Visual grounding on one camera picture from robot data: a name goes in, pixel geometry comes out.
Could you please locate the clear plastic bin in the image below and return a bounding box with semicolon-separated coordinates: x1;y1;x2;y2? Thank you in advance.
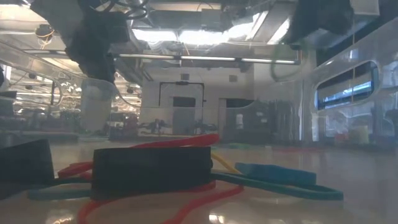
0;20;398;224

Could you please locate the long ceiling light tube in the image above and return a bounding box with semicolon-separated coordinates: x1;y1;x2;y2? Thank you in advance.
118;52;298;65

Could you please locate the background robot workstation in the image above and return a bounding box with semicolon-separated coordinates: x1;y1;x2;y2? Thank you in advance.
138;81;218;139

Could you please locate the grey door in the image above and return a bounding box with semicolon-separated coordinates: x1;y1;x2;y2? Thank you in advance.
172;96;197;136

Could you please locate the blue rubber band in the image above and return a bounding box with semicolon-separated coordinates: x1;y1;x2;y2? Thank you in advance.
234;161;318;187

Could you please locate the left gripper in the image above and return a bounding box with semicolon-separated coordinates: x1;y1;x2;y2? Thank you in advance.
67;11;131;83

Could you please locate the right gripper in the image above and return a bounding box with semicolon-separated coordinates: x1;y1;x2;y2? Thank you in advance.
284;0;355;46

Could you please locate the yellow-green container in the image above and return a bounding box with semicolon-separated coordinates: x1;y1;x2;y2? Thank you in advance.
349;124;370;145

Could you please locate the red rubber band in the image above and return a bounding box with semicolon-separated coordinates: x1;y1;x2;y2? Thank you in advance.
57;133;221;180
76;181;246;224

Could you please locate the yellow rubber band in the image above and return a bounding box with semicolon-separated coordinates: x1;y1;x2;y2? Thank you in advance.
210;151;243;175

